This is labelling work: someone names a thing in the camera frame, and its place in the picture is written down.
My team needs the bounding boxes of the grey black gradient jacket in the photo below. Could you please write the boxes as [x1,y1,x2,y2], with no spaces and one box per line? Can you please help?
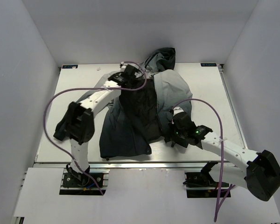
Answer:
[99,47,192,159]

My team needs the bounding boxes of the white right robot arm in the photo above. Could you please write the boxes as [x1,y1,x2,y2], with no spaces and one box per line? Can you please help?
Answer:
[169,109,280,202]

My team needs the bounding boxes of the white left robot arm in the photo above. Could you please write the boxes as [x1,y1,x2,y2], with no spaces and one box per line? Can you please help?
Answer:
[53,63,147,186]

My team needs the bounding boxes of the blue left corner label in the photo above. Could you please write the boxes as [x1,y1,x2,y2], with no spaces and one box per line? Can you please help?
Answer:
[62,64,78,69]

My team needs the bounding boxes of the blue corner label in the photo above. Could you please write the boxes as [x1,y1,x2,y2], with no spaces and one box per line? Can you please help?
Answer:
[200,63,217,67]
[62,64,78,69]

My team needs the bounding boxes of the blue right corner label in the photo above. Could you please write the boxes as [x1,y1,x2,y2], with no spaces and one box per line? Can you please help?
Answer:
[200,63,217,67]

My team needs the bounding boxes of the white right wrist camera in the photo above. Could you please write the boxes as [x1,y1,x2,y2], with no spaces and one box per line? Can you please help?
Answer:
[173,107,184,116]

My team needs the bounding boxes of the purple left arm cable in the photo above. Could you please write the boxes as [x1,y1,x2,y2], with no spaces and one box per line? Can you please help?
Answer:
[42,61,147,196]

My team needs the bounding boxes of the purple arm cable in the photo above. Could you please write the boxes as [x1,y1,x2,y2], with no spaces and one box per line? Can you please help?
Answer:
[42,61,147,196]
[172,98,236,222]

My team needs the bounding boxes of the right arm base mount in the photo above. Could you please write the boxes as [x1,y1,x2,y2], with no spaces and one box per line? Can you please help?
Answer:
[183,161,218,198]

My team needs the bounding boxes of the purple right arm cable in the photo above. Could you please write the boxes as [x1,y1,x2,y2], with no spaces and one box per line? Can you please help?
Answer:
[172,98,236,222]

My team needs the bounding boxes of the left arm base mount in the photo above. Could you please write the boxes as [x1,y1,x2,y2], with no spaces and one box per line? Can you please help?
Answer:
[59,164,109,196]

